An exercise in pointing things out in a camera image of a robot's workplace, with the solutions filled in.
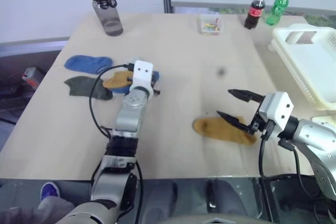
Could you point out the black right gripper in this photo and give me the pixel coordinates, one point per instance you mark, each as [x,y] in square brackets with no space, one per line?
[256,125]

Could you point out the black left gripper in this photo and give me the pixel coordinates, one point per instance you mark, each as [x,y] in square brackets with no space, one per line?
[156,88]

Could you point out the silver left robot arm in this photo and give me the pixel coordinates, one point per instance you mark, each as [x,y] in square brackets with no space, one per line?
[131,113]

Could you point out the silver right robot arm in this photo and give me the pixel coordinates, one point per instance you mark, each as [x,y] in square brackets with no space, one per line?
[312,134]

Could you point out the blue sock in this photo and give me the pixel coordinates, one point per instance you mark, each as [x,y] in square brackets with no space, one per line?
[155,76]
[88,63]

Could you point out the mustard yellow sock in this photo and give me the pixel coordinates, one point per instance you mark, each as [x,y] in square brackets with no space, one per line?
[116,81]
[212,129]

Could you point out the dark grey-green sock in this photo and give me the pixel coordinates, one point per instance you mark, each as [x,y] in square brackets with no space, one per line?
[84,86]

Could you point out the white plastic basket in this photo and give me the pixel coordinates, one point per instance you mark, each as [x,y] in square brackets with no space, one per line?
[307,61]

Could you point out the clear box of colourful bits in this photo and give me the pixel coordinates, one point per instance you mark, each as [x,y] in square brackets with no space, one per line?
[210,24]

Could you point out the grey water bottle black cap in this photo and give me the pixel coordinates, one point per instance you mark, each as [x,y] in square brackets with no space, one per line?
[107,11]

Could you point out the cola bottle red cap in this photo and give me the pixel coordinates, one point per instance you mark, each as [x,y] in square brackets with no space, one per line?
[254,9]

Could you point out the green soda bottle yellow cap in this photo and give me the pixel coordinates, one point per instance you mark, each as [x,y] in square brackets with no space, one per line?
[277,7]

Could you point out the red and grey device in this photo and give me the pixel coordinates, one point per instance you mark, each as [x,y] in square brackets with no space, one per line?
[32,75]

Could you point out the blue shoe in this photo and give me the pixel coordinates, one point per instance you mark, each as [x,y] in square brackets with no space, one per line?
[50,191]

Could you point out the grey trouser leg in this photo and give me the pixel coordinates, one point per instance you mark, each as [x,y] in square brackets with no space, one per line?
[36,212]

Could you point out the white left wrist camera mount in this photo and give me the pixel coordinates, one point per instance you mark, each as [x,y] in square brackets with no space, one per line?
[141,73]

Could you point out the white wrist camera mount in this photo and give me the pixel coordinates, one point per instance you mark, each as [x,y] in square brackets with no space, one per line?
[278,111]
[141,73]

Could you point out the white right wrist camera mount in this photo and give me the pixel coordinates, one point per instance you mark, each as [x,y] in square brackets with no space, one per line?
[278,111]

